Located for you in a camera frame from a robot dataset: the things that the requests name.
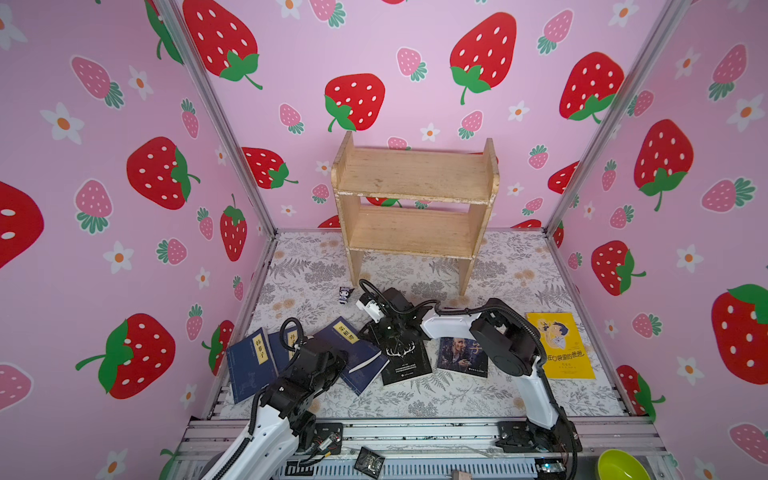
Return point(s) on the navy book yellow label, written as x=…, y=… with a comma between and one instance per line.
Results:
x=366, y=361

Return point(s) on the yellow cartoon cover book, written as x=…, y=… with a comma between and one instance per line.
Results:
x=566, y=352

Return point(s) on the aluminium corner post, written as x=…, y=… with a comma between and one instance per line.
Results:
x=663, y=29
x=171, y=11

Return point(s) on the small black electronic module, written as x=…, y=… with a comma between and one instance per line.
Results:
x=369, y=463

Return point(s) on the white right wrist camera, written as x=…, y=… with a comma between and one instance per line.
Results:
x=371, y=307

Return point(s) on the black antler cover book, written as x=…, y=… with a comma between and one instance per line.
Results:
x=408, y=359

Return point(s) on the lime green bowl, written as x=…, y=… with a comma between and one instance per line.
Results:
x=616, y=464

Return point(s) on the Kuromi toy figurine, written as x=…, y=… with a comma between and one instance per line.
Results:
x=344, y=294

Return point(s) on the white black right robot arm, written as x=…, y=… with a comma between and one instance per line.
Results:
x=510, y=342

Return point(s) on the wooden two-tier shelf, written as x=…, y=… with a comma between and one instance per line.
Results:
x=421, y=203

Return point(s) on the navy book behind left arm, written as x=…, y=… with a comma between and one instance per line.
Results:
x=282, y=356

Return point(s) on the navy book far left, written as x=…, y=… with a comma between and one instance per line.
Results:
x=251, y=366

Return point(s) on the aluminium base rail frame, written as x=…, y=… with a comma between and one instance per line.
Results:
x=435, y=448

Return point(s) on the dark old man book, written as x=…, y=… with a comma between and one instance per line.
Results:
x=462, y=355

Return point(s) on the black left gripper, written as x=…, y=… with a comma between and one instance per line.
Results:
x=341, y=361

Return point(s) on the left aluminium corner post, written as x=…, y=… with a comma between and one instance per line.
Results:
x=171, y=11

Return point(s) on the right aluminium corner post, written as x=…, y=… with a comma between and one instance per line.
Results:
x=663, y=29

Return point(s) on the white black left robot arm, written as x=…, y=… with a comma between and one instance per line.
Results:
x=281, y=423

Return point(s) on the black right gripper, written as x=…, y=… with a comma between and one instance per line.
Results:
x=371, y=332

